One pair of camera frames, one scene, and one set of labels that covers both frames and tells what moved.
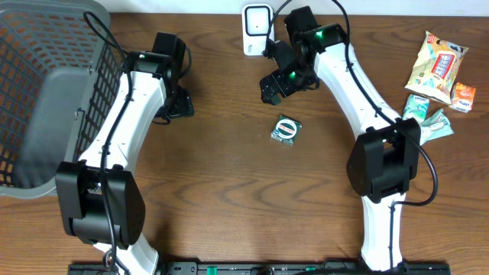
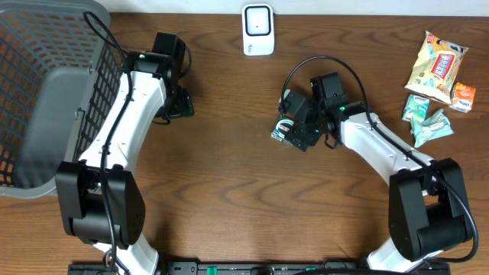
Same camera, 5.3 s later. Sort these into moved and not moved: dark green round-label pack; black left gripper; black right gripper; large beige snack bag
Moved: black right gripper
Not moved: large beige snack bag; black left gripper; dark green round-label pack
